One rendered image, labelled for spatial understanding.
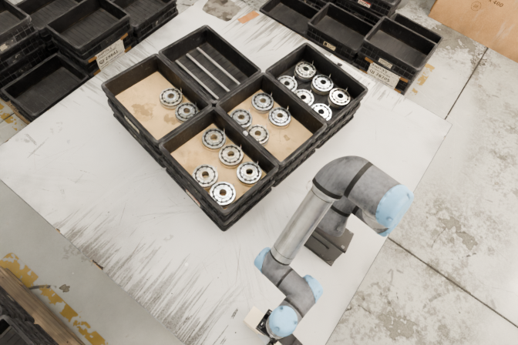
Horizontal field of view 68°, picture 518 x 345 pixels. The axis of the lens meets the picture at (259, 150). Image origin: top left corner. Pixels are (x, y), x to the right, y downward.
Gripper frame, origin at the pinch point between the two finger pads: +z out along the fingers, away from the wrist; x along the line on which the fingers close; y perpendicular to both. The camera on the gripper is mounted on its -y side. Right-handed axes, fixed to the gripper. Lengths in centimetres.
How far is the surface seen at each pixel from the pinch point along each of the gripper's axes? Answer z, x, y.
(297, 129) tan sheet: -7, -74, 41
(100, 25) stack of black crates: 27, -81, 190
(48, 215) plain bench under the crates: 6, 19, 100
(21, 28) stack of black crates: 21, -46, 214
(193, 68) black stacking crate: -7, -71, 100
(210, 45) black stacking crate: -7, -88, 104
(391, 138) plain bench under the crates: 7, -109, 5
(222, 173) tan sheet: -7, -35, 53
